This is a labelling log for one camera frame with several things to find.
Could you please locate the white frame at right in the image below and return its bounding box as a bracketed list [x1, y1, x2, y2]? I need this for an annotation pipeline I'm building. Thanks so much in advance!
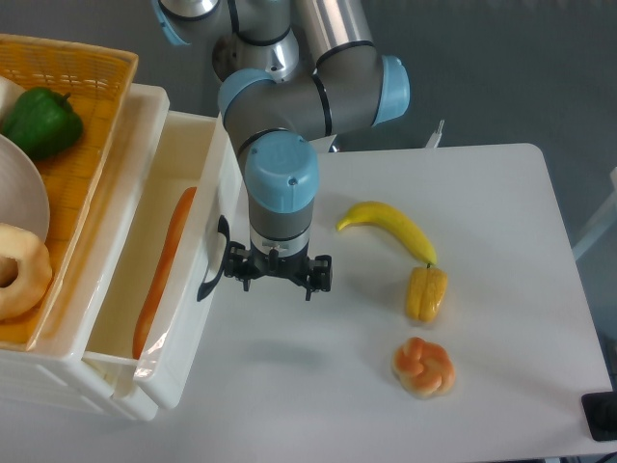
[572, 168, 616, 260]

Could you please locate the white cable plug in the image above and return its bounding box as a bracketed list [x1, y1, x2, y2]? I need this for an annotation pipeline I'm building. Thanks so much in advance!
[424, 119, 445, 149]

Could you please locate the white drawer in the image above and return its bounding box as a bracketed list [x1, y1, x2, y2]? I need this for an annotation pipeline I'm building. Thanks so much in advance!
[83, 111, 242, 421]

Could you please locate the white drawer cabinet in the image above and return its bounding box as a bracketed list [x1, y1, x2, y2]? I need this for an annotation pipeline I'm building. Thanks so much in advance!
[1, 84, 170, 421]

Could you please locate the white plate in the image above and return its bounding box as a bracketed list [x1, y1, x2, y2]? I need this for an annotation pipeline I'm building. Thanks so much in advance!
[0, 136, 50, 241]

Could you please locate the black device at edge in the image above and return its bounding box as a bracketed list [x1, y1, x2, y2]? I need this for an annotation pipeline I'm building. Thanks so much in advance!
[581, 392, 616, 442]

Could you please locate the yellow toy banana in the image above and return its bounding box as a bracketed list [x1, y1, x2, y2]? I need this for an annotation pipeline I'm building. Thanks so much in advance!
[335, 201, 438, 266]

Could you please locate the white toy radish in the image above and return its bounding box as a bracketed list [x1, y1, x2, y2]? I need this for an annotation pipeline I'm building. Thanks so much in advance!
[0, 76, 25, 122]

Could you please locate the yellow woven basket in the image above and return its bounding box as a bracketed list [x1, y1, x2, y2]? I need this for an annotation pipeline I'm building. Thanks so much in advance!
[1, 34, 139, 351]

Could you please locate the orange toy baguette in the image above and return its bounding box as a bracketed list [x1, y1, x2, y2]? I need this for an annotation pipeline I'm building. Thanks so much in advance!
[132, 186, 197, 360]

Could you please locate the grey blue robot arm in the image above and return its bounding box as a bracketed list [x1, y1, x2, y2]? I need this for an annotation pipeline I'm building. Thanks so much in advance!
[152, 1, 411, 293]

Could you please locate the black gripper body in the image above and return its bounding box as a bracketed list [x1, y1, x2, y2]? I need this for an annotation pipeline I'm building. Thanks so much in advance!
[223, 241, 333, 292]

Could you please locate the beige toy donut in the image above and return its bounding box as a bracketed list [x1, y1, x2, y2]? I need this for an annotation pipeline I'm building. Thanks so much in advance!
[1, 223, 53, 320]

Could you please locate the orange knotted bread roll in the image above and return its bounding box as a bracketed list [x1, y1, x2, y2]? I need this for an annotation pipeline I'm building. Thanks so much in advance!
[391, 337, 456, 398]

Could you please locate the yellow toy bell pepper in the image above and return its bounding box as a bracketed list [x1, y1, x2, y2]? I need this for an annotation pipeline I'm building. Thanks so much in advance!
[405, 266, 448, 322]

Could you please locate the green toy bell pepper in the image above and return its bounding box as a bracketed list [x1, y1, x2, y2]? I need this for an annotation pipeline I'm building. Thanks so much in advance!
[1, 87, 84, 161]

